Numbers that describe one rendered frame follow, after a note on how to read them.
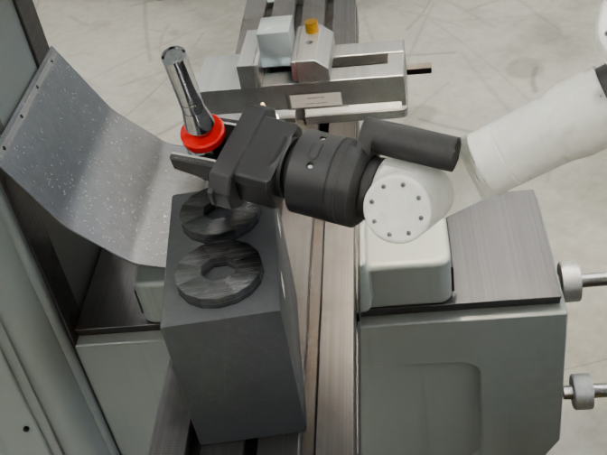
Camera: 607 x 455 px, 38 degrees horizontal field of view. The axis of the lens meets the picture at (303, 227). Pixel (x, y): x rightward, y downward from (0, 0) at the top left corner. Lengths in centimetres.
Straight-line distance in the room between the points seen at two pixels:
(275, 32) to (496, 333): 59
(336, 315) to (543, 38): 262
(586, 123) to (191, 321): 41
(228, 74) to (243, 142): 60
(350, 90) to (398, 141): 59
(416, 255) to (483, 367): 25
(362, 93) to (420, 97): 184
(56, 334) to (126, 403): 20
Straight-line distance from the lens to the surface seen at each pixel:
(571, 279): 155
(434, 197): 84
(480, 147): 84
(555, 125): 82
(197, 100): 89
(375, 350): 145
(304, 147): 88
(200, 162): 93
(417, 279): 136
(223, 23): 404
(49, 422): 159
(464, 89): 331
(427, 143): 86
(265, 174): 89
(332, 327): 110
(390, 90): 144
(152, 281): 140
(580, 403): 156
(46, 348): 148
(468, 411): 158
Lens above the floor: 170
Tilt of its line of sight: 38 degrees down
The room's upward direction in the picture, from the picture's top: 10 degrees counter-clockwise
